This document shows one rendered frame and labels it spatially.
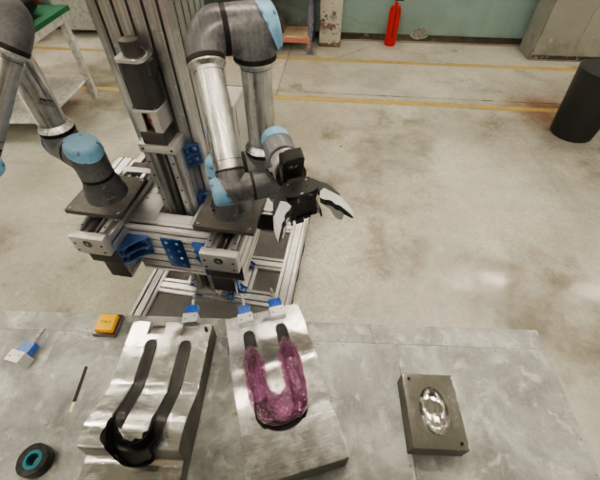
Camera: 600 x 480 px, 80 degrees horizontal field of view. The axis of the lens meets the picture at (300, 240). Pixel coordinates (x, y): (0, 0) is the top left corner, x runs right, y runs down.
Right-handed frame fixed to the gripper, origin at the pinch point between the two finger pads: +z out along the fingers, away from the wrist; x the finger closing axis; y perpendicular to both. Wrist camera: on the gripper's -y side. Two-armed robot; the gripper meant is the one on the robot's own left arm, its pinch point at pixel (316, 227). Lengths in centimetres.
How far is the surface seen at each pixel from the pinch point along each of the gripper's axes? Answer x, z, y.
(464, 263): -115, -70, 163
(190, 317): 43, -26, 55
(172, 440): 47, 13, 46
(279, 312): 13, -17, 56
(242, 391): 29, 5, 53
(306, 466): 17, 28, 53
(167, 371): 50, -7, 51
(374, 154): -109, -205, 162
